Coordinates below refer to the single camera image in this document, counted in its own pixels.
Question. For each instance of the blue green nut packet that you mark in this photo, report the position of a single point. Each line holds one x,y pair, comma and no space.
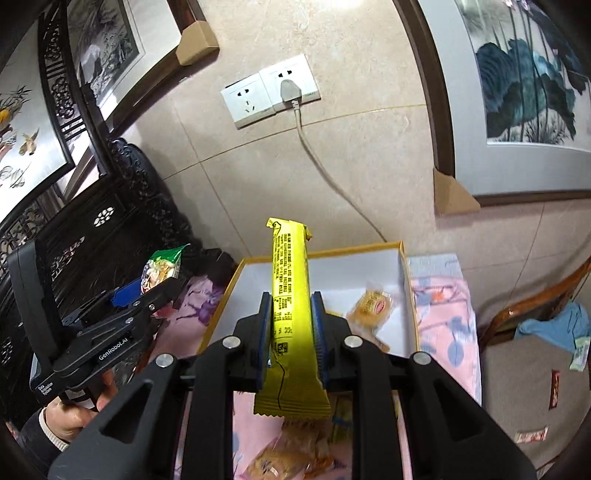
342,409

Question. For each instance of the person left hand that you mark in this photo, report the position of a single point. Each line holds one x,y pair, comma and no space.
66,421

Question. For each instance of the blue cloth on chair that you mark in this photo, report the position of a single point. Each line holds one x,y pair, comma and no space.
562,331

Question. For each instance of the framed lotus painting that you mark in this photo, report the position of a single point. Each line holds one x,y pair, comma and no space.
508,94

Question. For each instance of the green red snack packet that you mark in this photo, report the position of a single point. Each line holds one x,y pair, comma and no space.
162,264

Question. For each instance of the white red candy wrapper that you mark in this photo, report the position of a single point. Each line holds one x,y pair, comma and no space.
532,436

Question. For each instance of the pink floral tablecloth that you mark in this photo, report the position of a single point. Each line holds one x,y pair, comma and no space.
444,324

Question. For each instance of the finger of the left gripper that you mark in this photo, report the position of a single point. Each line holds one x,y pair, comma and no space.
124,296

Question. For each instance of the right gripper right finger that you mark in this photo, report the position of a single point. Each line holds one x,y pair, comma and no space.
450,436

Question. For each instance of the red wrapper on chair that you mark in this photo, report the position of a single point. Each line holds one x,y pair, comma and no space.
554,389

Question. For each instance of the cardboard corner protector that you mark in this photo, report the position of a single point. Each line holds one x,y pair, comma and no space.
450,197

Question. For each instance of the wooden chair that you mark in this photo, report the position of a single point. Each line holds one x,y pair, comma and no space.
517,381

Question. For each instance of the small green white packet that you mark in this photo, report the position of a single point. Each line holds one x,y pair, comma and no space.
580,356

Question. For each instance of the small bread bun packet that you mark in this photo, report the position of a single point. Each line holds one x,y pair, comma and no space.
371,312

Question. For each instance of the dark carved wooden furniture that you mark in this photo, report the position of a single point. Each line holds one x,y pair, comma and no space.
101,239

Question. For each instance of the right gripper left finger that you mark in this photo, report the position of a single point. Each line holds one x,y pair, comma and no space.
174,420

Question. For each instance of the white wall socket panel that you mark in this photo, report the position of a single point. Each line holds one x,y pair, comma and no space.
258,96

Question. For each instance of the dark sleeve forearm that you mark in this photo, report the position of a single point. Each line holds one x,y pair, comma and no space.
39,443

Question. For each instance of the long yellow snack bar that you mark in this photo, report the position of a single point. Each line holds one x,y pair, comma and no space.
292,387

